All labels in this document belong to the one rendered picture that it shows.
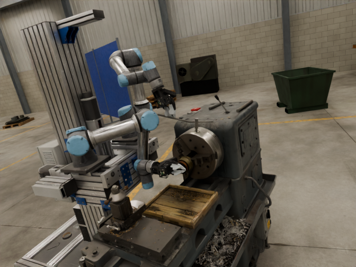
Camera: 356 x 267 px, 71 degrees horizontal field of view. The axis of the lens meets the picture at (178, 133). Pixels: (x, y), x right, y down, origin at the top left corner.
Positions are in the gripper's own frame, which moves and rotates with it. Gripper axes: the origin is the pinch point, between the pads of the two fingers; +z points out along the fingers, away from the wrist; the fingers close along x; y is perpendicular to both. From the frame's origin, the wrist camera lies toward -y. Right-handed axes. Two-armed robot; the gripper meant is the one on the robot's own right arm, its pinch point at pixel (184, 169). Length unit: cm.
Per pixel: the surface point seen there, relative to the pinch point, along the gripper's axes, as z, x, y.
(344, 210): 74, -108, -145
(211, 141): 9.0, 9.7, -20.0
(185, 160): -0.9, 3.3, -3.9
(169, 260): 19, -15, 47
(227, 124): 14.4, 15.8, -33.2
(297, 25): -106, 91, -1037
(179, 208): -0.5, -19.3, 10.8
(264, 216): 23, -70, -62
